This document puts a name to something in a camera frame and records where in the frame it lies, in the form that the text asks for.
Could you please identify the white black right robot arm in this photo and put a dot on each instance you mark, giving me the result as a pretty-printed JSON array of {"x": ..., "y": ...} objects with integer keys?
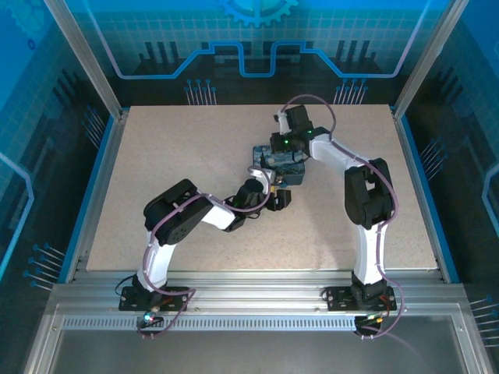
[{"x": 368, "y": 257}]

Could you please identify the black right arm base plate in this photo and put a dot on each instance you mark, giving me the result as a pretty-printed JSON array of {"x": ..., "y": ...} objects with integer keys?
[{"x": 337, "y": 300}]

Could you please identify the aluminium table side rail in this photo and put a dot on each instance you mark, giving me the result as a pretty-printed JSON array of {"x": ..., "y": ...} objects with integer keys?
[
  {"x": 420, "y": 195},
  {"x": 100, "y": 195}
]

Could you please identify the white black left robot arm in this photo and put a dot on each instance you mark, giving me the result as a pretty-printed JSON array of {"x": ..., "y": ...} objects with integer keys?
[{"x": 160, "y": 265}]

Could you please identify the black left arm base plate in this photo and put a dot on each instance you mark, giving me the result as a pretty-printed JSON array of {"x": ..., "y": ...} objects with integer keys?
[{"x": 181, "y": 304}]

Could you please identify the blue table edge strip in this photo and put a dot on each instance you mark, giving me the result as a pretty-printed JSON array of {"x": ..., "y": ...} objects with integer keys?
[
  {"x": 429, "y": 195},
  {"x": 89, "y": 195}
]

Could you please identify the grey metal lower panel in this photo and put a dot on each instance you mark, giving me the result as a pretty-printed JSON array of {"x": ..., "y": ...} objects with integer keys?
[{"x": 253, "y": 350}]

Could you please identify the blue starry night box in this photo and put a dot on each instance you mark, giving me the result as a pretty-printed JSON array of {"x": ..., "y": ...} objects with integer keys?
[{"x": 280, "y": 161}]

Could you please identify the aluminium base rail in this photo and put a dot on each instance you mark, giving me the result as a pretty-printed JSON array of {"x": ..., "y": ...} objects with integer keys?
[{"x": 253, "y": 292}]

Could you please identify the aluminium frame post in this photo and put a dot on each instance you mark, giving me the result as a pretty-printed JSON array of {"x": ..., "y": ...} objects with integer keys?
[
  {"x": 427, "y": 58},
  {"x": 87, "y": 58}
]

